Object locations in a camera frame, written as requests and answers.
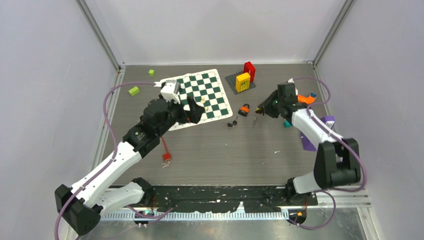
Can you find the green white chess mat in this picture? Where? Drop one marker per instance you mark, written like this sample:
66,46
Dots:
205,84

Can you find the light green block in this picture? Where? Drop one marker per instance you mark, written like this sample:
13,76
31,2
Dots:
134,91

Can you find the orange curved toy track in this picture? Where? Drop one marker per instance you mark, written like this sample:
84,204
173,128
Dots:
311,98

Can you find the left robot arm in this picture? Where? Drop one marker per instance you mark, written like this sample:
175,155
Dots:
83,204

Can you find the dark grey building baseplate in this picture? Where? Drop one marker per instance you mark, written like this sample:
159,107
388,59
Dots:
231,80

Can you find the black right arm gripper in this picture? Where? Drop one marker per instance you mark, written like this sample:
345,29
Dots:
266,106

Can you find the red building block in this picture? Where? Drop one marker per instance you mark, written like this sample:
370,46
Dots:
250,69

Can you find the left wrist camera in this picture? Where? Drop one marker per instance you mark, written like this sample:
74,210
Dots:
169,91

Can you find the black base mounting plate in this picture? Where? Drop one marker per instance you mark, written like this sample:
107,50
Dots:
224,199

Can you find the small green cube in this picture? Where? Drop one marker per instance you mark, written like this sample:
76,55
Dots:
151,72

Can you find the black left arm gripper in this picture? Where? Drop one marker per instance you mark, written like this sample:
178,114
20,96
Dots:
193,115

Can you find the yellow building block tower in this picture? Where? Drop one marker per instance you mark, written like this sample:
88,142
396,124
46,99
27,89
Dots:
242,82

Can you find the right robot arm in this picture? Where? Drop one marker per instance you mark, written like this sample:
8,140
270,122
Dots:
337,158

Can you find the purple white device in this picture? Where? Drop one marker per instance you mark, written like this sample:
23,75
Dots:
316,133

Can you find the teal cube block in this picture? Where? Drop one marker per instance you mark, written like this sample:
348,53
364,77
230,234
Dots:
286,124

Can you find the black keys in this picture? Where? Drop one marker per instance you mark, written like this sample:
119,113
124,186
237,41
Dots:
232,124

